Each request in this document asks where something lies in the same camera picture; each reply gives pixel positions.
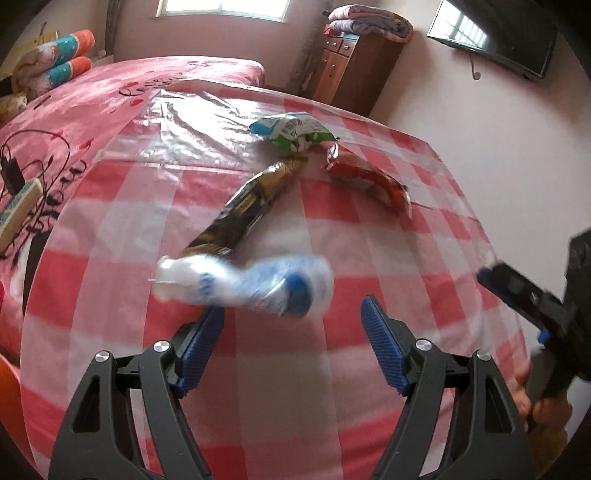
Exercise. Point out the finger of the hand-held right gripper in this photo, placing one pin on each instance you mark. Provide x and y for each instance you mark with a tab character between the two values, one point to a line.
508	284

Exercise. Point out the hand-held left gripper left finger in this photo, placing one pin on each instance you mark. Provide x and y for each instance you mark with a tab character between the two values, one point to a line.
201	346

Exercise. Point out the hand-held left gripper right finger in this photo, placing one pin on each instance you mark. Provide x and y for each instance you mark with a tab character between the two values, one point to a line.
383	346

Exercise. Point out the white blue plastic bag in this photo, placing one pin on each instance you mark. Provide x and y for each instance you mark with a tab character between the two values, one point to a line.
244	286

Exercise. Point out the person's right forearm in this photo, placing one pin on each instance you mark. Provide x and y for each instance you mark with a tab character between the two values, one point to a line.
549	445

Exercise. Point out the person's right hand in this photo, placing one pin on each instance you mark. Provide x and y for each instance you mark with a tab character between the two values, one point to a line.
545	410

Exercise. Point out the red white checkered plastic sheet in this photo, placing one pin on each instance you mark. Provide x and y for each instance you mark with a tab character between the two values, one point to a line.
323	240

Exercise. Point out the black yellow snack bag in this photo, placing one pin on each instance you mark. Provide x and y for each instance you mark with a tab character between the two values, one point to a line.
249	207

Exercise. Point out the red snack bag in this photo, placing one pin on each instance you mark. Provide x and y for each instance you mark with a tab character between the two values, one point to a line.
369	180

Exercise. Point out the orange plastic object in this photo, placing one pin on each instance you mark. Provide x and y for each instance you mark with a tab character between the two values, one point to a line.
7	397

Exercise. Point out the white power strip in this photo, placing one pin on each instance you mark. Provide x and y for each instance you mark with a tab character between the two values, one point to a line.
18	207

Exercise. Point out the green white snack bag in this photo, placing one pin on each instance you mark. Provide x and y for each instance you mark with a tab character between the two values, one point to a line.
291	131

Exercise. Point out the black charger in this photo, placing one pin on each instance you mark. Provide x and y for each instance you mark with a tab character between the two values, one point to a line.
11	173

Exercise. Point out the brown wooden cabinet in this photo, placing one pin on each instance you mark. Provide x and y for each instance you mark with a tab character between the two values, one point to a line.
351	69

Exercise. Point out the pink bedsheet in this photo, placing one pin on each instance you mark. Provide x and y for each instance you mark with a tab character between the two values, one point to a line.
92	97

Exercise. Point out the folded blankets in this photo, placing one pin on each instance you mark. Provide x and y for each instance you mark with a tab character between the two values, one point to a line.
369	21

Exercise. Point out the yellow plush pillow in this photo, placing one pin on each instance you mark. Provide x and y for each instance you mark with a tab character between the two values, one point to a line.
11	104

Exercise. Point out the teal orange rolled blanket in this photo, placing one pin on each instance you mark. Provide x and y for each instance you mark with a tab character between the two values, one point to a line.
69	42
64	69

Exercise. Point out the floral rolled blanket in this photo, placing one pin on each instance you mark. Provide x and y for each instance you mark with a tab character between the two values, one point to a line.
27	67

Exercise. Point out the grey curtain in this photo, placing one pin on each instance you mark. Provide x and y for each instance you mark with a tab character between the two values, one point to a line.
111	27

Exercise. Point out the window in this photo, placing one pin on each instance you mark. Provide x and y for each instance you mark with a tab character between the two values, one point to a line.
221	7

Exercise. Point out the yellow wooden headboard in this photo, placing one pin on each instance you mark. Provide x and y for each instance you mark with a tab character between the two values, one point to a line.
30	39

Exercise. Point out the black wall television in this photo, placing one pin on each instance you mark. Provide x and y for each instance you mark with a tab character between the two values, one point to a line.
498	32

